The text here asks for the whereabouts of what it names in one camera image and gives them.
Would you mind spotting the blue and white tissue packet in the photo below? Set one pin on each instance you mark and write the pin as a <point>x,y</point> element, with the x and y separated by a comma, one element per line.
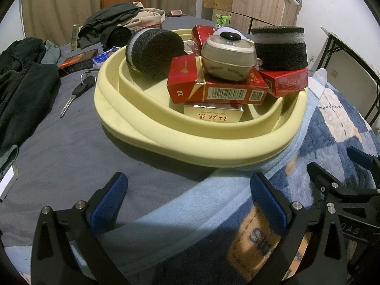
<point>104,58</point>

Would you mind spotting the pale yellow plastic basin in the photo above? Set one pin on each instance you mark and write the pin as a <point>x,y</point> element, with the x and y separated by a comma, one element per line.
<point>178,142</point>

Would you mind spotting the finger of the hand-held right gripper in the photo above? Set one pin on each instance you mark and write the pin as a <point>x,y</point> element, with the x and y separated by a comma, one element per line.
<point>360,156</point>
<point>322,178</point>

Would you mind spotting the slim gold box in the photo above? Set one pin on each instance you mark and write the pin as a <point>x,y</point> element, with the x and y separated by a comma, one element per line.
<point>75,37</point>

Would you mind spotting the grey green garment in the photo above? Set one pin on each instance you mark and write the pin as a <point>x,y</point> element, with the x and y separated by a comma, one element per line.
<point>52,52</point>

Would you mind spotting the black round sponge grey band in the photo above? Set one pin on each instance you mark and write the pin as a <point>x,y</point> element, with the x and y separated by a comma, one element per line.
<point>279,50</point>

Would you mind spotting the red cigarette box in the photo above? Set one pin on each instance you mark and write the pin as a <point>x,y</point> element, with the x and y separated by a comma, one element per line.
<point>202,40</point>
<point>225,93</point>
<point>286,84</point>

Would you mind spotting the beige curtain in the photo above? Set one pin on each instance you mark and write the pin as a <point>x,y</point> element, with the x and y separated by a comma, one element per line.
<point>59,3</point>

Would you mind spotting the white paper scrap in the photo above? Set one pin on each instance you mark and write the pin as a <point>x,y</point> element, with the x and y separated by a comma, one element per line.
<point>9,184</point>

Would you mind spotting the dark green garment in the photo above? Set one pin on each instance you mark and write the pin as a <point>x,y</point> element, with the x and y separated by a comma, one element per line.
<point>109,14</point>

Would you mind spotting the pale purple plush toy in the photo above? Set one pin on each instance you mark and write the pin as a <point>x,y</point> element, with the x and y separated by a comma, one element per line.
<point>219,29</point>

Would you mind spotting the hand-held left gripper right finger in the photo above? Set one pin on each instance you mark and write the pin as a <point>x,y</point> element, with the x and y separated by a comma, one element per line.
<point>268,202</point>

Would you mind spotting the beige round case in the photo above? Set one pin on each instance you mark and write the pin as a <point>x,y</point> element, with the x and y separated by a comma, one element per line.
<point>228,59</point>

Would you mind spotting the black folding table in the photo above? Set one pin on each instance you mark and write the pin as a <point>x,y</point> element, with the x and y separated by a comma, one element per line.
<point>350,53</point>

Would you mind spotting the cream cigarette box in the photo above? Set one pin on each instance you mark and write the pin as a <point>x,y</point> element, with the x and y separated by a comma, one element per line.
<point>212,114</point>

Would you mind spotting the light wooden wardrobe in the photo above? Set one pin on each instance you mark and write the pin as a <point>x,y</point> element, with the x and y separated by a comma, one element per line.
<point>255,0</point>

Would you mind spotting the black garment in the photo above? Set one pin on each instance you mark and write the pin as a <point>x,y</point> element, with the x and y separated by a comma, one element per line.
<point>23,95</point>

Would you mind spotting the small green toy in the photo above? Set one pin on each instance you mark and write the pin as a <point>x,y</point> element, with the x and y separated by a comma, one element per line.
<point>221,17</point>

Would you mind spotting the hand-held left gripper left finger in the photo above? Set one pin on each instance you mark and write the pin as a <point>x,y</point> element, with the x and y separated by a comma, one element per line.
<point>108,202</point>

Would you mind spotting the small pink box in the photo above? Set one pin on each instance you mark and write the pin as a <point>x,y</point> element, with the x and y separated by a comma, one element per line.
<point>174,12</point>

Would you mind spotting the black cylindrical object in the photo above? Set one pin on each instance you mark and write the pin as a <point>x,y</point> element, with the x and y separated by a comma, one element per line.
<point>114,37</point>

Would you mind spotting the blue checked plush blanket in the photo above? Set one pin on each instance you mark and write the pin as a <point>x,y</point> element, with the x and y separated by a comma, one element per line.
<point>335,115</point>

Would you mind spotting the dark box with orange print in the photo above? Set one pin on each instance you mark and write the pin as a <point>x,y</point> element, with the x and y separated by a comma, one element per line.
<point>75,62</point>

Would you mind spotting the black round sponge white end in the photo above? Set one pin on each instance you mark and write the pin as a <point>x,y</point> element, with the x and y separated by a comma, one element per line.
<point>154,53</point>

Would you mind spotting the beige garment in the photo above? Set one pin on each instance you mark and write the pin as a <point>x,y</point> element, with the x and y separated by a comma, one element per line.
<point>148,13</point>

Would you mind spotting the grey bed sheet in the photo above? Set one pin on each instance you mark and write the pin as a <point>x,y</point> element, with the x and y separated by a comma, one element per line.
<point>74,160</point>

